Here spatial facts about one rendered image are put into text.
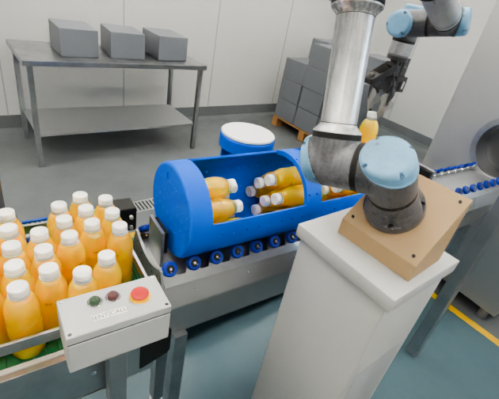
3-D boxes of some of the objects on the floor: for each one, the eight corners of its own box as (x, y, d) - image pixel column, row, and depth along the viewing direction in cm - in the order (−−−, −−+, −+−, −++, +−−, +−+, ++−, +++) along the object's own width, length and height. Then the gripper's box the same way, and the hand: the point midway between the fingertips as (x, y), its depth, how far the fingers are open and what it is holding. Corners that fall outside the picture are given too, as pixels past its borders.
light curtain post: (419, 353, 218) (611, 54, 132) (413, 357, 215) (607, 53, 129) (410, 345, 222) (592, 50, 137) (404, 349, 219) (586, 49, 133)
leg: (176, 430, 159) (190, 334, 127) (163, 437, 156) (174, 340, 124) (171, 418, 163) (183, 321, 131) (158, 424, 160) (167, 327, 128)
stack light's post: (39, 388, 164) (-2, 169, 108) (29, 392, 161) (-18, 170, 106) (39, 381, 166) (-2, 162, 111) (28, 384, 164) (-19, 164, 109)
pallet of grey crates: (371, 152, 501) (405, 62, 441) (332, 159, 454) (363, 59, 394) (310, 120, 577) (331, 39, 517) (271, 123, 530) (290, 35, 470)
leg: (432, 296, 265) (474, 226, 233) (427, 298, 262) (469, 228, 230) (424, 290, 269) (465, 221, 237) (420, 293, 266) (460, 222, 234)
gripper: (420, 61, 124) (396, 121, 135) (394, 52, 131) (372, 110, 142) (405, 59, 119) (381, 122, 130) (379, 51, 127) (358, 110, 138)
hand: (373, 112), depth 134 cm, fingers closed on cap, 4 cm apart
